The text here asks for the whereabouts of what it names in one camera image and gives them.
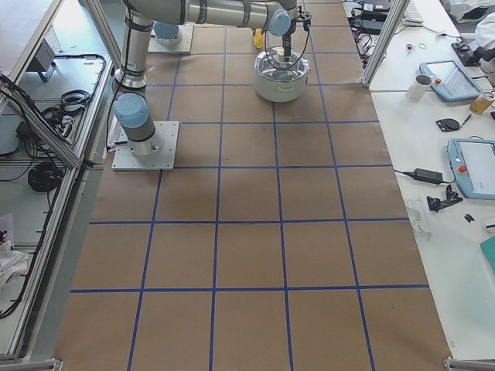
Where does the pale green cooking pot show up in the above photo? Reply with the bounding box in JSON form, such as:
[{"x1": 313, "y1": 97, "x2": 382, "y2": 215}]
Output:
[{"x1": 254, "y1": 71, "x2": 309, "y2": 103}]

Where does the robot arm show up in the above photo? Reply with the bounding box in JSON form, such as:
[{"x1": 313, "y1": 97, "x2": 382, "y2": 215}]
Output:
[
  {"x1": 153, "y1": 22, "x2": 183, "y2": 48},
  {"x1": 145, "y1": 25, "x2": 312, "y2": 167}
]

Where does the black power adapter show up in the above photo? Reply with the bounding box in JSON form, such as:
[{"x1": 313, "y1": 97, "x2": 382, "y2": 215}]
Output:
[{"x1": 413, "y1": 168, "x2": 443, "y2": 185}]

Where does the near blue teach pendant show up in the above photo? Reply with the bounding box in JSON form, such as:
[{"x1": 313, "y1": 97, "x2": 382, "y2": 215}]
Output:
[{"x1": 447, "y1": 139, "x2": 494, "y2": 200}]

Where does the blue teach pendant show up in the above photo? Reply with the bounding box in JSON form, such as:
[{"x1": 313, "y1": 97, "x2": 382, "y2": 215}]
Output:
[
  {"x1": 447, "y1": 139, "x2": 494, "y2": 200},
  {"x1": 419, "y1": 60, "x2": 483, "y2": 102}
]

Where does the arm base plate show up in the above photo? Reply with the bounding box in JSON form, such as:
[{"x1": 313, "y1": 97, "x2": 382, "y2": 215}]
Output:
[
  {"x1": 148, "y1": 22, "x2": 194, "y2": 54},
  {"x1": 111, "y1": 121, "x2": 179, "y2": 171}
]

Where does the yellow corn cob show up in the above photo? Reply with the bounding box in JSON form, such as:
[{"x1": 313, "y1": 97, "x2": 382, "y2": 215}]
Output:
[{"x1": 252, "y1": 29, "x2": 265, "y2": 49}]

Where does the glass pot lid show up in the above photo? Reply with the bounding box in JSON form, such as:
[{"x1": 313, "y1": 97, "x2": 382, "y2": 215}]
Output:
[{"x1": 254, "y1": 46, "x2": 310, "y2": 83}]

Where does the aluminium frame post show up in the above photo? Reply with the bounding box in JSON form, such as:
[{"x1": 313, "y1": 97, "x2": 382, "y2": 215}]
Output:
[{"x1": 360, "y1": 0, "x2": 409, "y2": 87}]

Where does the coiled black cable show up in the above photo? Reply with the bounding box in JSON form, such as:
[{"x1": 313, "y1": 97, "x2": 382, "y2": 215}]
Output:
[{"x1": 27, "y1": 160, "x2": 65, "y2": 193}]

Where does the yellow drink can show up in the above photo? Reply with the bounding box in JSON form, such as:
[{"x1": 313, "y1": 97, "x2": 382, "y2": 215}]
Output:
[{"x1": 469, "y1": 92, "x2": 495, "y2": 114}]

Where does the white mug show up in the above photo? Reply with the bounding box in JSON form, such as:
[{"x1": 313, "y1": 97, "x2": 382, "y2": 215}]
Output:
[{"x1": 405, "y1": 73, "x2": 433, "y2": 101}]

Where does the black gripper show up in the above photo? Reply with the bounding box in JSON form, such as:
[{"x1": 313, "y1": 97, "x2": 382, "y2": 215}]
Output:
[{"x1": 282, "y1": 6, "x2": 312, "y2": 61}]

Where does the far blue teach pendant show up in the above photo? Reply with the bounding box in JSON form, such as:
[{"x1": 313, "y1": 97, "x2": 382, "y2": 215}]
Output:
[{"x1": 419, "y1": 60, "x2": 483, "y2": 102}]

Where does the black computer mouse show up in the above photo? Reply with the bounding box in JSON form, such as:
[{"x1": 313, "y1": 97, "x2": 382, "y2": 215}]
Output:
[{"x1": 435, "y1": 118, "x2": 460, "y2": 132}]

